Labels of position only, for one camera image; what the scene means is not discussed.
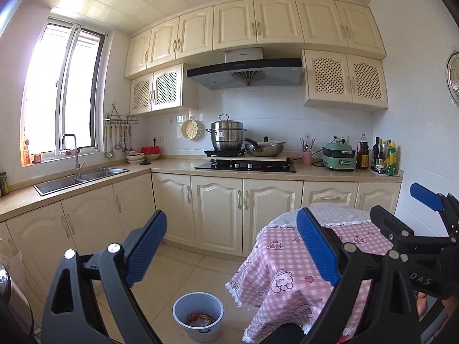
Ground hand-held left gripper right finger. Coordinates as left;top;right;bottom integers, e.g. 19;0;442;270
296;207;421;344

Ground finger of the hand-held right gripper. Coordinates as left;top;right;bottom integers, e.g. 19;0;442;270
410;182;459;239
369;205;459;259

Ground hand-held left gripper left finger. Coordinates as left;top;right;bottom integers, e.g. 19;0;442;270
40;210;168;344

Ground orange snack bag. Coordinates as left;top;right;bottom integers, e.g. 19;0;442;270
188;313;216;328

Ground light blue waste bucket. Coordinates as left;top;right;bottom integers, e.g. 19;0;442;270
172;292;225;343

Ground pink checked tablecloth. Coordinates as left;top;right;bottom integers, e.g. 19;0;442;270
225;218;395;344

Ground white lace cloth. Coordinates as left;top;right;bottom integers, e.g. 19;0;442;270
263;204;374;230

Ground green yellow-cap bottle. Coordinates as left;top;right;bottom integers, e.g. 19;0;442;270
385;142;398;176

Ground large brown oil bottle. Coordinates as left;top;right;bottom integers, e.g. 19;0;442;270
356;133;370;170

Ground green electric cooker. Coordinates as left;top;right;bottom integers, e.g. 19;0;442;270
321;144;357;171

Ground beige kitchen countertop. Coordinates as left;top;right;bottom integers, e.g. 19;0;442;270
0;155;404;223

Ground steel double sink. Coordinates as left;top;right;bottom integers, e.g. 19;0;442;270
34;166;131;196

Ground bundle of chopsticks and spoons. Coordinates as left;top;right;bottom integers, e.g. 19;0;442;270
299;136;320;153

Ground black glass gas hob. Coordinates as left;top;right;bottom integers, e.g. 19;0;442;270
195;161;297;173

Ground steel kitchen faucet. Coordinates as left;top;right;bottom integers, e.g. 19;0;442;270
61;133;85;180

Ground steel wok with lid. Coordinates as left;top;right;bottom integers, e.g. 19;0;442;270
244;136;287;157

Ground hanging utensil rack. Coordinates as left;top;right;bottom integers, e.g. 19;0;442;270
104;122;136;158

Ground round steel steamer tray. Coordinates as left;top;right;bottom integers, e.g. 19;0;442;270
446;51;459;108

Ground cream perforated colander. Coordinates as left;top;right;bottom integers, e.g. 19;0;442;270
181;118;205;140

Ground steel utensil rack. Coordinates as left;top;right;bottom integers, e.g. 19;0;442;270
104;103;139;124

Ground translucent hanging bag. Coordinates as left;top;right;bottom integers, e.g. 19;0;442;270
0;238;24;287

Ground steel steamer pot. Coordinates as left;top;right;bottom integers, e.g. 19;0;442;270
206;114;248;152

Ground cream lattice door cabinet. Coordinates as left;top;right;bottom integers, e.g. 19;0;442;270
302;49;390;112
130;63;199;116

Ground silver appliance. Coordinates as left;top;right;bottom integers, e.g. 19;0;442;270
0;258;38;344

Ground sliding window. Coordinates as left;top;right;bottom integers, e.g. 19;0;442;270
20;17;108;167

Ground grey range hood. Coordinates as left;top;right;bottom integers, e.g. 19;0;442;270
186;46;304;91

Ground cream upper wall cabinets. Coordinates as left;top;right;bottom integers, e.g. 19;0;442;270
124;0;387;79

